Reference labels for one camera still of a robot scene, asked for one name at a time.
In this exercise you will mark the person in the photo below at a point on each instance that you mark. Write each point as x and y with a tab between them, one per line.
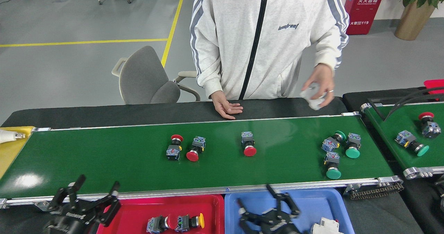
236	36

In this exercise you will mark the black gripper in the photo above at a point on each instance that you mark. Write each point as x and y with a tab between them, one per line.
73	223
281	227

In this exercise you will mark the green push button switch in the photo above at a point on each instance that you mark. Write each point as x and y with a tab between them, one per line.
353	147
411	143
333	166
330	144

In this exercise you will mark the potted plant in gold pot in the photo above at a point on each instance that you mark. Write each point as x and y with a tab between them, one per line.
414	22

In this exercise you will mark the long green conveyor belt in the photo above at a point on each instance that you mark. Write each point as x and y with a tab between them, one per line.
121	164

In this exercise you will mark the white tube with metal tip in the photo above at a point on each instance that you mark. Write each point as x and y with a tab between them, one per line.
7	136

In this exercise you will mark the white circuit breaker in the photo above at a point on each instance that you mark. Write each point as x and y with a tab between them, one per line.
314	100
326	227

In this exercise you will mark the long black table cloth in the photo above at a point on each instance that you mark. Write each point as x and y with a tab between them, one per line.
104	114

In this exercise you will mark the black remote controller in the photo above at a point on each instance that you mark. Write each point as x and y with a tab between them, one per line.
440	192

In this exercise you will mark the red plastic tray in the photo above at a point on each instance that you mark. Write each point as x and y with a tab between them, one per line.
131	216

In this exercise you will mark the grey office chair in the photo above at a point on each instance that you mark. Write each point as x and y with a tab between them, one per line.
142	77

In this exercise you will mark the blue plastic tray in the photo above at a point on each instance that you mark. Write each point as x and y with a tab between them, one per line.
312	202

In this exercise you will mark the black curved guide frame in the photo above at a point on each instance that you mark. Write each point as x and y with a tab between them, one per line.
411	98

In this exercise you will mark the green feeder conveyor belt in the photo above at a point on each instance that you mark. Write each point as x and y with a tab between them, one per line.
388	126

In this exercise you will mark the red plastic bin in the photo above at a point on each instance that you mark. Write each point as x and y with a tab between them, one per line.
435	84

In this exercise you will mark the yellow plastic tray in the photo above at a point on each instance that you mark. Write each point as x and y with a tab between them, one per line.
10	150

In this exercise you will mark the person's right hand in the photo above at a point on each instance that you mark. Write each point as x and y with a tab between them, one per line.
225	109

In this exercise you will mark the red fire extinguisher cabinet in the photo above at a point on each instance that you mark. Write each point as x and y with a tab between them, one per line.
364	8

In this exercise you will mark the person's left hand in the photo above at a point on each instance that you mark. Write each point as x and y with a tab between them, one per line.
324	77

